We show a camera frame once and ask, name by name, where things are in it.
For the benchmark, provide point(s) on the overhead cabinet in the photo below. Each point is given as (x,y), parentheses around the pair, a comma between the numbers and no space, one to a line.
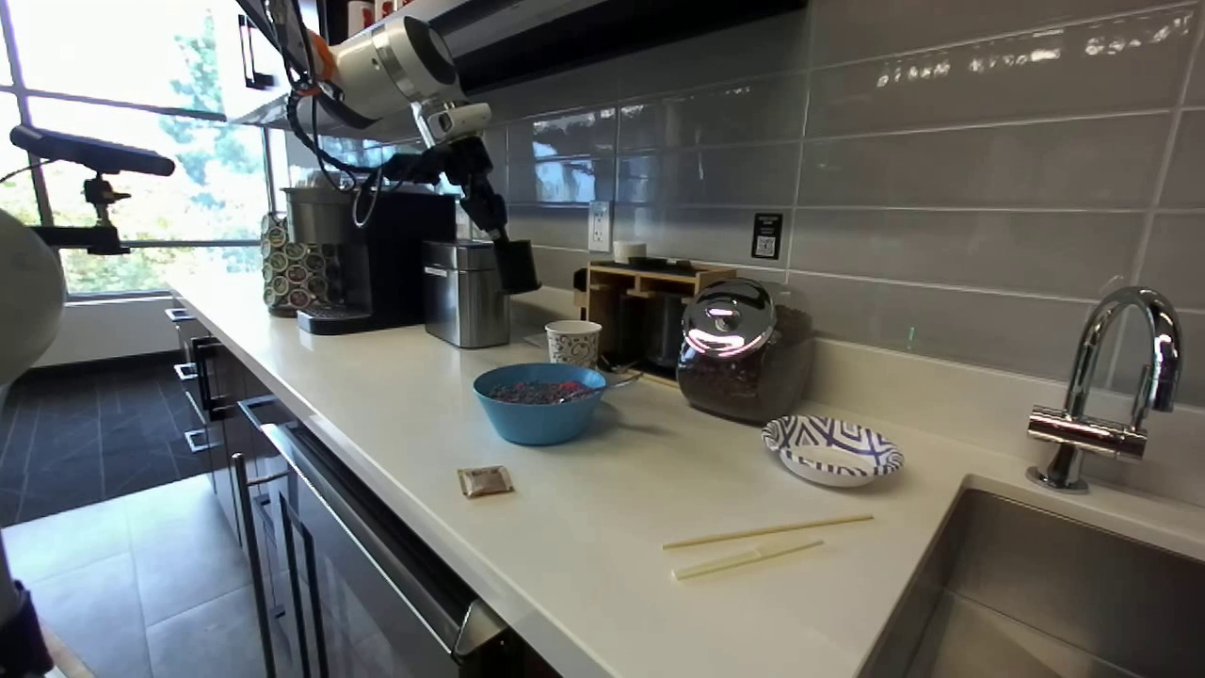
(606,30)

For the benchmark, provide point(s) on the steel sink basin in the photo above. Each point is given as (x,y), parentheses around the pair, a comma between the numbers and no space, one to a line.
(1068,590)

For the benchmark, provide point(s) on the patterned canister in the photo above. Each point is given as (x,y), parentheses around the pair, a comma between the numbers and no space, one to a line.
(281,270)

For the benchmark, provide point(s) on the black cylinder coffee press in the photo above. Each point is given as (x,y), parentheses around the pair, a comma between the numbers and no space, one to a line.
(652,334)

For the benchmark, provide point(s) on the small chrome faucet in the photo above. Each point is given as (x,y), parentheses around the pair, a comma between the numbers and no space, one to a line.
(1106,436)

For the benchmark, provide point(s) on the black coffee machine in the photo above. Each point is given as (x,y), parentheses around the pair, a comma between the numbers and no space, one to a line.
(377,259)

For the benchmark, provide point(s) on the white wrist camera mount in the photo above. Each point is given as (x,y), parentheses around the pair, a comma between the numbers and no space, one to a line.
(457,122)

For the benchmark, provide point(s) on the black camera on stand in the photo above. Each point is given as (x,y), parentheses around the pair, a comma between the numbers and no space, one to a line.
(90,151)

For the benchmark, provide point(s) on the wooden rack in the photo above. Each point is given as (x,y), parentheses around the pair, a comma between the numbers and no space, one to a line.
(609,306)

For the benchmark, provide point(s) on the small brown packet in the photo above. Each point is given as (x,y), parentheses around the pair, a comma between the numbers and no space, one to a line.
(483,485)

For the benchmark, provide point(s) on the wooden chopstick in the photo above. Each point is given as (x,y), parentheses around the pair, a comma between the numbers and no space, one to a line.
(747,560)
(768,531)

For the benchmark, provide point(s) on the black mesh tray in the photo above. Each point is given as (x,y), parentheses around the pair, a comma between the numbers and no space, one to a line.
(666,265)

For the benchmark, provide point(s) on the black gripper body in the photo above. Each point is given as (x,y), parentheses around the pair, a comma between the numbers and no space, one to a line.
(464,162)

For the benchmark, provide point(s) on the blue bowl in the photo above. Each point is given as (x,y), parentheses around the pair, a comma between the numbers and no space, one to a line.
(542,414)

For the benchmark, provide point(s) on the steel dishwasher front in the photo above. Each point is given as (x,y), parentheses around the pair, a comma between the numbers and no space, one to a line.
(362,550)

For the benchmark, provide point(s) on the blue patterned white plate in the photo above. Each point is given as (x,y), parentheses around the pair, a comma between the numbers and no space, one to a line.
(833,455)

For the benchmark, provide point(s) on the patterned paper cup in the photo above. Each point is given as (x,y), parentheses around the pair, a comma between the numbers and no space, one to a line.
(574,344)

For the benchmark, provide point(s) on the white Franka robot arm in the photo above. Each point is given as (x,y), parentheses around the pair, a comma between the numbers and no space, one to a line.
(398,63)

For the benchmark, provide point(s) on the stainless steel bin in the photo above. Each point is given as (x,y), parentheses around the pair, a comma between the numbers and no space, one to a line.
(464,296)

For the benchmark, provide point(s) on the black wall switch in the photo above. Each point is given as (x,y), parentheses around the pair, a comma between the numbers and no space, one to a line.
(768,236)

